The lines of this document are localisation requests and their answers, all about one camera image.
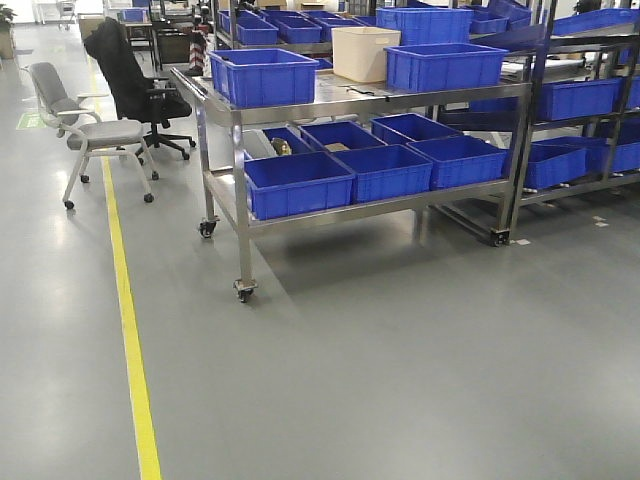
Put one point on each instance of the blue bin lower front left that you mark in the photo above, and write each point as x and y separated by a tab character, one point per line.
294	184

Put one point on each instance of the blue bin lower front middle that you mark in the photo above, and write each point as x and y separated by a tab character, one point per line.
386	172

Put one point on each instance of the blue bin lower front right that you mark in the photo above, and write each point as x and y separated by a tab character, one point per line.
461	160

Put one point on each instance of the blue target bin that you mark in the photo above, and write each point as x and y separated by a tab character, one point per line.
252	78

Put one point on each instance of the beige plastic bin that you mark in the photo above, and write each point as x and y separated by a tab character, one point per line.
359	52

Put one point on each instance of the stainless steel cart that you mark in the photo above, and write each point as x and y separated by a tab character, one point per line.
330	123

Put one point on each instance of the large blue crate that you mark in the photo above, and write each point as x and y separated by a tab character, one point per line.
442	66

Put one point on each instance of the black office chair with jacket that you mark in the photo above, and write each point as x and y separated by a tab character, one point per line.
152	100

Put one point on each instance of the grey white chair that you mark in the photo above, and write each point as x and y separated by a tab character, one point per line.
86	132

